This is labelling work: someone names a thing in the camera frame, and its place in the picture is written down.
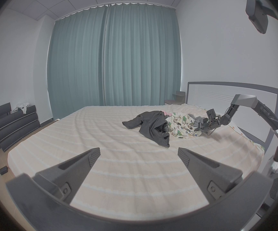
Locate white printed garment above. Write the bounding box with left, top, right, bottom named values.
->
left=165, top=111, right=203, bottom=139

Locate grey garment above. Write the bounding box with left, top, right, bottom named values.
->
left=188, top=114, right=202, bottom=127

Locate black garment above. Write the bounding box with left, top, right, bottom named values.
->
left=122, top=110, right=171, bottom=148

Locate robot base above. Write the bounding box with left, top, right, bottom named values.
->
left=254, top=154, right=278, bottom=223

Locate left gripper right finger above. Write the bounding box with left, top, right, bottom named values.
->
left=178, top=147, right=243, bottom=200

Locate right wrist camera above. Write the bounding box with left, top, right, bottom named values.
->
left=206, top=109, right=220, bottom=120

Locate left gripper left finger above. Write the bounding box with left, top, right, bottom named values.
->
left=34, top=147, right=100, bottom=204

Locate bed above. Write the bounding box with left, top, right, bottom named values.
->
left=7, top=81, right=278, bottom=222

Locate dark chest of drawers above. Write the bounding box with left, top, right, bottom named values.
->
left=0, top=104, right=40, bottom=152

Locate grey bedside table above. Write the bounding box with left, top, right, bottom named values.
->
left=165, top=90, right=186, bottom=105

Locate blue-green curtain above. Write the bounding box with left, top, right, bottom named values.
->
left=47, top=2, right=183, bottom=120

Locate white cloth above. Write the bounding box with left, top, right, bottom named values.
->
left=14, top=102, right=30, bottom=114

